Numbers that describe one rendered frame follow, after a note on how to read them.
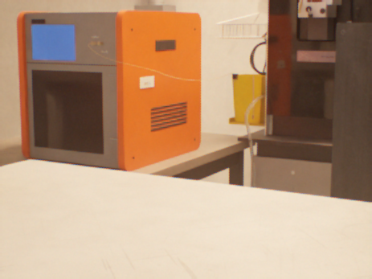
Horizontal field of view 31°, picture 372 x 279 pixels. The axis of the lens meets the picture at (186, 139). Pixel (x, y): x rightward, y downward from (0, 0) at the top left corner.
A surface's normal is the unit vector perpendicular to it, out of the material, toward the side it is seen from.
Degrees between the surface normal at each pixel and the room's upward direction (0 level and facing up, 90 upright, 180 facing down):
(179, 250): 0
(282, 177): 90
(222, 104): 90
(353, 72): 90
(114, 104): 90
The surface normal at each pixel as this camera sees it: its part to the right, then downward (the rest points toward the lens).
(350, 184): -0.73, 0.11
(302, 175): -0.50, 0.14
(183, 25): 0.87, 0.08
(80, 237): 0.00, -0.99
